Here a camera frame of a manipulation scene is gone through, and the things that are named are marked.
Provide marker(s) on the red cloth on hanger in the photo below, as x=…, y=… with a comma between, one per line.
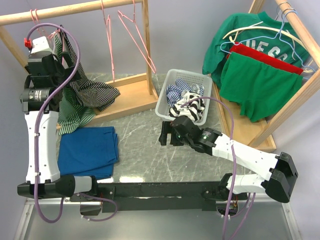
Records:
x=264, y=58

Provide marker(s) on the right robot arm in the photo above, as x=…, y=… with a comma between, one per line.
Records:
x=274, y=175

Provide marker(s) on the light blue wire hanger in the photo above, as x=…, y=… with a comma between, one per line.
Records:
x=307, y=68

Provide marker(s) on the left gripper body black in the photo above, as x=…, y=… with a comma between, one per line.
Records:
x=64, y=74

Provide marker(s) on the left wooden clothes rack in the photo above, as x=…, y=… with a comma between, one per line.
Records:
x=137, y=92

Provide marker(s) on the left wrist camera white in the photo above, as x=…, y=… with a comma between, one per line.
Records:
x=40, y=44

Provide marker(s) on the blue white striped tank top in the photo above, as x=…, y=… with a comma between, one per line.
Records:
x=175, y=92

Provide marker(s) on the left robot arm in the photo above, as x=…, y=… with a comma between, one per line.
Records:
x=43, y=175

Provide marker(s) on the blue cloth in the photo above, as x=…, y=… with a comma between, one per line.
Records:
x=89, y=151

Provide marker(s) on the green sweatshirt with letters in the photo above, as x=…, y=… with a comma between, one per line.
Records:
x=257, y=31

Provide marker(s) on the green striped tank top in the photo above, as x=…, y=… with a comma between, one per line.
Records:
x=80, y=98

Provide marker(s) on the aluminium frame rail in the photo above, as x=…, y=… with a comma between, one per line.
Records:
x=27, y=213

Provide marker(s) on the black base beam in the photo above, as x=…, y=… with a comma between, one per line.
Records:
x=151, y=196

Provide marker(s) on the white plastic perforated basket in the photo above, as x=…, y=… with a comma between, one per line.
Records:
x=162, y=107

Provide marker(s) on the green t-shirt front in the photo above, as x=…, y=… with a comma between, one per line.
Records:
x=261, y=90

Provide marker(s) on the cream white hanger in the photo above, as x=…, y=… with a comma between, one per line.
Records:
x=234, y=33

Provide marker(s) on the black white striped tank top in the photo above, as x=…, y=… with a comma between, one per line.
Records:
x=190, y=106

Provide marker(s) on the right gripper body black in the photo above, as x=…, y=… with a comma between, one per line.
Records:
x=178, y=140

